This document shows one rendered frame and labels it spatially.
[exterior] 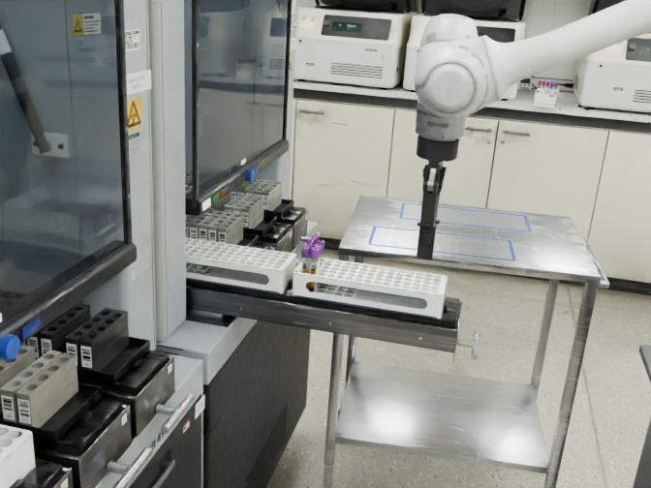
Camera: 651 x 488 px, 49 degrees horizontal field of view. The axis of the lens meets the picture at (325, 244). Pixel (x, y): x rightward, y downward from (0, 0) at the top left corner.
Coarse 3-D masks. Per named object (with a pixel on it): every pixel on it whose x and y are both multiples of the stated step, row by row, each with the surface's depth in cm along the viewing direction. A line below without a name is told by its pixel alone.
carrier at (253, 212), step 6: (258, 198) 182; (246, 204) 176; (252, 204) 177; (258, 204) 178; (246, 210) 172; (252, 210) 175; (258, 210) 179; (246, 216) 173; (252, 216) 175; (258, 216) 180; (246, 222) 173; (252, 222) 176; (258, 222) 180; (252, 228) 176
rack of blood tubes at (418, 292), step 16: (320, 272) 142; (336, 272) 143; (352, 272) 145; (368, 272) 144; (384, 272) 145; (400, 272) 146; (416, 272) 145; (304, 288) 142; (320, 288) 145; (336, 288) 145; (352, 288) 146; (368, 288) 139; (384, 288) 138; (400, 288) 137; (416, 288) 138; (432, 288) 140; (368, 304) 140; (384, 304) 139; (400, 304) 144; (416, 304) 144; (432, 304) 137
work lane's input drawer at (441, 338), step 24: (192, 288) 146; (216, 288) 146; (240, 288) 145; (288, 288) 146; (216, 312) 146; (240, 312) 145; (264, 312) 144; (288, 312) 143; (312, 312) 141; (336, 312) 140; (360, 312) 140; (384, 312) 139; (456, 312) 140; (360, 336) 140; (384, 336) 139; (408, 336) 138; (432, 336) 137; (456, 336) 136
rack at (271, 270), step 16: (192, 240) 155; (192, 256) 146; (208, 256) 147; (224, 256) 148; (240, 256) 148; (256, 256) 149; (272, 256) 149; (288, 256) 151; (192, 272) 148; (208, 272) 152; (224, 272) 154; (240, 272) 154; (256, 272) 143; (272, 272) 142; (288, 272) 146; (256, 288) 144; (272, 288) 144
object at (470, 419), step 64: (384, 256) 168; (448, 256) 168; (512, 256) 170; (576, 256) 173; (384, 384) 215; (448, 384) 218; (512, 384) 220; (576, 384) 172; (384, 448) 188; (448, 448) 188; (512, 448) 189
